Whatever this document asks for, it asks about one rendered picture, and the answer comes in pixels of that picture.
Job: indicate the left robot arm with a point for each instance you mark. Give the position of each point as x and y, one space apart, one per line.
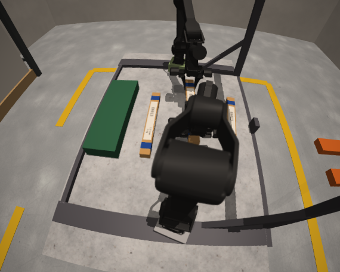
192 173

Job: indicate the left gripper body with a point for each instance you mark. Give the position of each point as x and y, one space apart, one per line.
190 130

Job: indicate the brown rectangular pack with blue band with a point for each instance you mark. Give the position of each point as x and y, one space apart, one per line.
191 91

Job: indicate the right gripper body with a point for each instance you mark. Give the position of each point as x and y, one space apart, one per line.
174 71

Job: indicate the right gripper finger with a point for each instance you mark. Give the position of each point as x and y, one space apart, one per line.
183 80
197 79

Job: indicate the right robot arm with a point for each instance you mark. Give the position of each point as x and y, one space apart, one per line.
188 33

